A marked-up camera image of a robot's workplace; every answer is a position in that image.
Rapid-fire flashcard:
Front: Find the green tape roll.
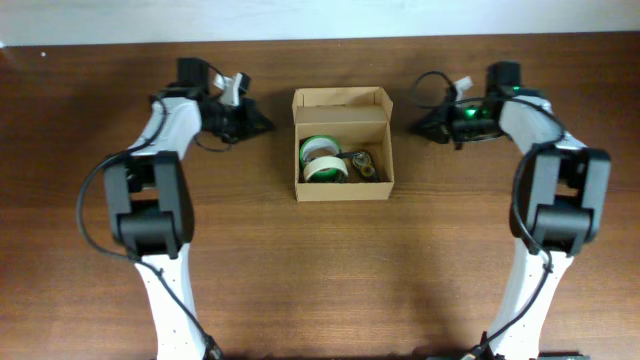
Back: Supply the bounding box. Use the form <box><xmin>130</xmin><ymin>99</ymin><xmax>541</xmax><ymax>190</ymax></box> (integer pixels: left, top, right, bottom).
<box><xmin>299</xmin><ymin>135</ymin><xmax>345</xmax><ymax>183</ymax></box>

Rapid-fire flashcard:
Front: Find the brown cardboard box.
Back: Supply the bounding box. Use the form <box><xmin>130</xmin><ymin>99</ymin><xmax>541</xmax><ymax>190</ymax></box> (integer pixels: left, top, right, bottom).
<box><xmin>292</xmin><ymin>86</ymin><xmax>395</xmax><ymax>202</ymax></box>

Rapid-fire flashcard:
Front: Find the cream masking tape roll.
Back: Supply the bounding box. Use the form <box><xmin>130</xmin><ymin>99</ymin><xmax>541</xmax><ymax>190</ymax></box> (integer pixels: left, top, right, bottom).
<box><xmin>303</xmin><ymin>156</ymin><xmax>349</xmax><ymax>182</ymax></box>

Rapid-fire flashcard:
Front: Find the yellow black utility knife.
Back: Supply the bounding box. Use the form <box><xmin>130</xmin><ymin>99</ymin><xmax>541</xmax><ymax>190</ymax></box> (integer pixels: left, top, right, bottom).
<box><xmin>351</xmin><ymin>151</ymin><xmax>380</xmax><ymax>182</ymax></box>

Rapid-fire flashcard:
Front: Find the black clear gel pen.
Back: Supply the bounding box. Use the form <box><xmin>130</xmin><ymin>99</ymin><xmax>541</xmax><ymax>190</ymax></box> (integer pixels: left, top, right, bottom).
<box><xmin>335</xmin><ymin>151</ymin><xmax>369</xmax><ymax>159</ymax></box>

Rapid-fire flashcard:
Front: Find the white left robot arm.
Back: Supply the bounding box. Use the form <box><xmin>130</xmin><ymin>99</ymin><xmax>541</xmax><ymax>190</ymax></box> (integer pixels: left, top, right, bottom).
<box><xmin>102</xmin><ymin>58</ymin><xmax>274</xmax><ymax>359</ymax></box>

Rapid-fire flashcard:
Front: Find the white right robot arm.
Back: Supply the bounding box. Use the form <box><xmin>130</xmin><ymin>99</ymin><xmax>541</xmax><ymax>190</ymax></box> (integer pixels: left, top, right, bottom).
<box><xmin>410</xmin><ymin>61</ymin><xmax>611</xmax><ymax>359</ymax></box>

